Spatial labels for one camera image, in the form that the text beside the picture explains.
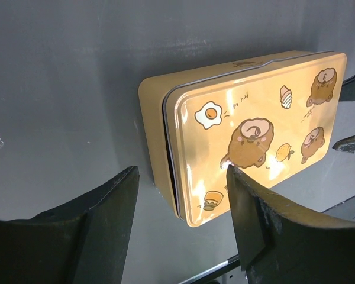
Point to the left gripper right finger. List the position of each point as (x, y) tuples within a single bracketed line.
[(280, 241)]

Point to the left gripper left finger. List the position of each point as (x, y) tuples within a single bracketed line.
[(84, 240)]

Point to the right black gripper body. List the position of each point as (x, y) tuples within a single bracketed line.
[(340, 214)]

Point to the gold cookie tin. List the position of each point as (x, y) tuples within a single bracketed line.
[(156, 127)]

